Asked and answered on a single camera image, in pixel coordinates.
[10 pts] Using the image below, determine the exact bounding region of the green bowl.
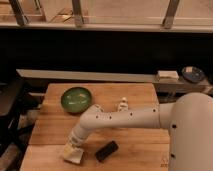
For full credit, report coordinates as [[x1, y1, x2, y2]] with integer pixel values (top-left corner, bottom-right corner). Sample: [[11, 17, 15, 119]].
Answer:
[[61, 87, 92, 114]]

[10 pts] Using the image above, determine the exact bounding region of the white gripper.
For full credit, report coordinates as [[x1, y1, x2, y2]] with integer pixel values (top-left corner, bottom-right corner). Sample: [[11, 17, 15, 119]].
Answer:
[[64, 132, 83, 154]]

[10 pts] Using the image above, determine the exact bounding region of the long grey shelf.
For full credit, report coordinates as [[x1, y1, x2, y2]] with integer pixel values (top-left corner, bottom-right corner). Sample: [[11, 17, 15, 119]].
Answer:
[[18, 69, 213, 95]]

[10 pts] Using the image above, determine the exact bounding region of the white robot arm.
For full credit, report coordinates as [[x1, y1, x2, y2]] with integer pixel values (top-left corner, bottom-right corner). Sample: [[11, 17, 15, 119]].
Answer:
[[66, 92, 213, 171]]

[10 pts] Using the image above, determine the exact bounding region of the black rectangular block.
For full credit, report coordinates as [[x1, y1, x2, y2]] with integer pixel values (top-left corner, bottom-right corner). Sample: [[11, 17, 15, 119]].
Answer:
[[95, 141, 119, 162]]

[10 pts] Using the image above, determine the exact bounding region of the blue plate on shelf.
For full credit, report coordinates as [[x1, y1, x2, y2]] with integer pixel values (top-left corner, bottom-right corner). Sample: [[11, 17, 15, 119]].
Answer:
[[182, 66, 205, 83]]

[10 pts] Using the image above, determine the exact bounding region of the white box on shelf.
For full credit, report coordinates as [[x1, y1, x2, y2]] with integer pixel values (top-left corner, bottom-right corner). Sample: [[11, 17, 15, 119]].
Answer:
[[157, 70, 179, 81]]

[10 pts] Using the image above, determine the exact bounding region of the white paper cup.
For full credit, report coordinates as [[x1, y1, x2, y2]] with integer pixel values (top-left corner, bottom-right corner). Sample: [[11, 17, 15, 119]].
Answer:
[[94, 104, 103, 110]]

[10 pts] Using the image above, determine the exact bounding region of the white sponge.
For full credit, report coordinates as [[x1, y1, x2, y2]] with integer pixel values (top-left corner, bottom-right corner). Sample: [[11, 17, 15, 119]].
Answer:
[[62, 147, 84, 164]]

